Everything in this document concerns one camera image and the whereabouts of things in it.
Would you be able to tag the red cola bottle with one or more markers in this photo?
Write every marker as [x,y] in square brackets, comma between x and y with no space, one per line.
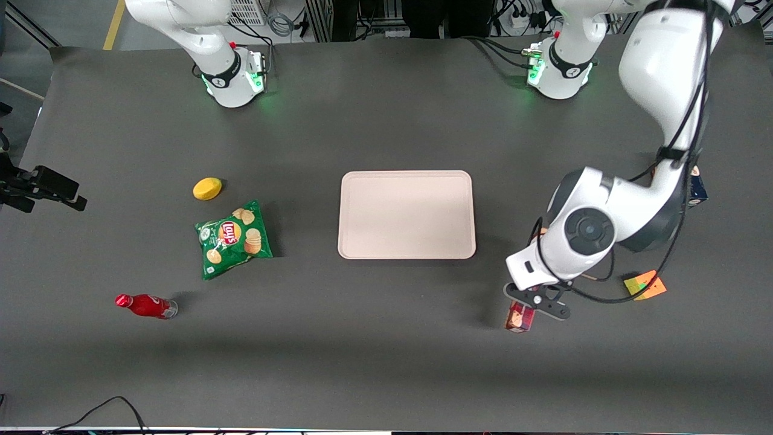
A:
[145,306]

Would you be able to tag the white perforated box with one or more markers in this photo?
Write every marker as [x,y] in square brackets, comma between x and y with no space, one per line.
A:
[246,11]

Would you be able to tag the white plastic tray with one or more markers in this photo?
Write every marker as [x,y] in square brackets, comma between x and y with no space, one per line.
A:
[404,214]

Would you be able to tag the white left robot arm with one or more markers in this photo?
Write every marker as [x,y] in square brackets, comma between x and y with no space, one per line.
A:
[658,66]

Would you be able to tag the green chips bag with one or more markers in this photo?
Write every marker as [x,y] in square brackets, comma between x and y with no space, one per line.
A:
[234,238]

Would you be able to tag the red plaid cookie box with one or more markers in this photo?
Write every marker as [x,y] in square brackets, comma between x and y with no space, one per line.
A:
[520,317]

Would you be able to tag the yellow puzzle cube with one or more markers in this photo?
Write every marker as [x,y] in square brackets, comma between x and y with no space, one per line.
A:
[645,286]

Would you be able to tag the yellow lemon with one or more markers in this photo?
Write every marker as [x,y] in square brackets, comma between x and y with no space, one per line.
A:
[207,188]

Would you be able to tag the dark grey table mat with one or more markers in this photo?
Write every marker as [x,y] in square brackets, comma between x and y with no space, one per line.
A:
[374,338]

